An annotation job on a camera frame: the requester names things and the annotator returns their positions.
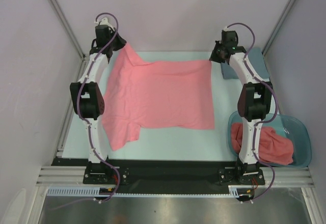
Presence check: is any pink t-shirt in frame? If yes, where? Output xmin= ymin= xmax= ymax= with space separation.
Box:
xmin=231 ymin=123 xmax=294 ymax=165
xmin=102 ymin=44 xmax=215 ymax=151

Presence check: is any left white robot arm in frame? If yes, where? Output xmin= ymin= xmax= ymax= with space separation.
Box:
xmin=70 ymin=31 xmax=126 ymax=184

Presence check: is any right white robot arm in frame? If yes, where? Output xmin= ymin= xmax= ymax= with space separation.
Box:
xmin=209 ymin=40 xmax=273 ymax=185

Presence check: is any folded blue-grey t-shirt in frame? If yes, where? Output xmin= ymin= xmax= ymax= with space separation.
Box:
xmin=221 ymin=47 xmax=269 ymax=80

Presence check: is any teal plastic basin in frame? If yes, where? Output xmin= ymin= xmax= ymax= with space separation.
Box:
xmin=226 ymin=109 xmax=313 ymax=169

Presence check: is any crumpled pink t-shirt in basin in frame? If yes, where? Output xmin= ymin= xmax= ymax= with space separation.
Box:
xmin=231 ymin=123 xmax=294 ymax=165

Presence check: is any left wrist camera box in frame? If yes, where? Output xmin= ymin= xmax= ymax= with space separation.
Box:
xmin=95 ymin=17 xmax=115 ymax=46

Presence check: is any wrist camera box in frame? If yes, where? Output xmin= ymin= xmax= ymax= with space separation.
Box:
xmin=95 ymin=17 xmax=115 ymax=46
xmin=221 ymin=28 xmax=239 ymax=48

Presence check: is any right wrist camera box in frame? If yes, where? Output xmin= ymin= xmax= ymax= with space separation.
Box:
xmin=221 ymin=28 xmax=239 ymax=48

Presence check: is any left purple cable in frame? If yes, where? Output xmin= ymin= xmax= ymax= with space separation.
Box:
xmin=48 ymin=12 xmax=120 ymax=211

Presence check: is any right aluminium frame post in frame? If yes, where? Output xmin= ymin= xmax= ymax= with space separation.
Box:
xmin=262 ymin=0 xmax=308 ymax=55

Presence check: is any aluminium frame post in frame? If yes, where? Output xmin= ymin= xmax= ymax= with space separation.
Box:
xmin=38 ymin=0 xmax=86 ymax=58
xmin=262 ymin=0 xmax=308 ymax=55

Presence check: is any left aluminium frame post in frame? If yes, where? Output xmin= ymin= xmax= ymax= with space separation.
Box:
xmin=38 ymin=0 xmax=86 ymax=58

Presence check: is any white slotted cable duct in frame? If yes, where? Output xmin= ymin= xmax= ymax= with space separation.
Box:
xmin=46 ymin=186 xmax=253 ymax=198

